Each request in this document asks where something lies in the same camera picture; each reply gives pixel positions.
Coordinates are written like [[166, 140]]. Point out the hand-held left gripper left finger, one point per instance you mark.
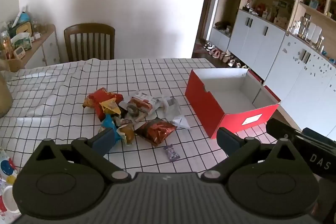
[[105, 141]]

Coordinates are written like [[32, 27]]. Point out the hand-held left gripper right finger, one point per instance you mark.
[[228, 141]]

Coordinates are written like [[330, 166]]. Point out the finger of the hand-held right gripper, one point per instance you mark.
[[281, 130]]

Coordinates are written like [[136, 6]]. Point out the blue snack packet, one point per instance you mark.
[[108, 123]]

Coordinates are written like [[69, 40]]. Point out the round pastry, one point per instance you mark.
[[127, 133]]

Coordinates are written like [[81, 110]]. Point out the yellow candy packet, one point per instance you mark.
[[111, 107]]

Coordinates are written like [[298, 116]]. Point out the red gold-print snack bag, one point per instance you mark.
[[95, 98]]

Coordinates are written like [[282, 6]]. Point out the red cardboard box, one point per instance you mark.
[[202, 100]]

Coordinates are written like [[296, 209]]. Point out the brown orange chip bag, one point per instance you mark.
[[155, 130]]

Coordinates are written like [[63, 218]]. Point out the white and red snack packet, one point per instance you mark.
[[143, 103]]

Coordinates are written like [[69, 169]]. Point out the small purple packet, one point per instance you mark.
[[171, 153]]

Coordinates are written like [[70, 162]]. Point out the clear plastic packet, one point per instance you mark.
[[170, 108]]

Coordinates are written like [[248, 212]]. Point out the round brown cookie packet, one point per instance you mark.
[[133, 109]]

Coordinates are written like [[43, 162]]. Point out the white crumpled wrapper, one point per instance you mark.
[[181, 122]]

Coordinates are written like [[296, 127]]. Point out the white checkered tablecloth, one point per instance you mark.
[[65, 77]]

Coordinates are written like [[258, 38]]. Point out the row of shoes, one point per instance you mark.
[[223, 56]]

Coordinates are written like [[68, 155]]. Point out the pink floor rug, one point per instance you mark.
[[199, 45]]

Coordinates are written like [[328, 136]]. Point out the colourful printed cloth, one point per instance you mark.
[[6, 169]]

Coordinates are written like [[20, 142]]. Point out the group of glass bottles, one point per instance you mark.
[[302, 27]]

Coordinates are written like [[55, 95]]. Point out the white sideboard with wooden top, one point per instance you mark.
[[50, 48]]

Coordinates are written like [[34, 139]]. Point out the wooden chair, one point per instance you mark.
[[89, 27]]

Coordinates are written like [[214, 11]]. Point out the group of shelf ornaments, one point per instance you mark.
[[265, 10]]

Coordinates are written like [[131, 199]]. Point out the small white timer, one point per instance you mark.
[[19, 53]]

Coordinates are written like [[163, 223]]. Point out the brown wooden door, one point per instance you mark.
[[210, 16]]

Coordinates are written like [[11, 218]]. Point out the white green tissue box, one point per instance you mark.
[[22, 41]]

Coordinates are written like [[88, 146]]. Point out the orange bottle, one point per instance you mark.
[[6, 45]]

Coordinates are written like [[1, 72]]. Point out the yellow box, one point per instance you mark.
[[26, 28]]

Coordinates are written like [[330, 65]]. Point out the white and wood wall cabinet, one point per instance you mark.
[[257, 32]]

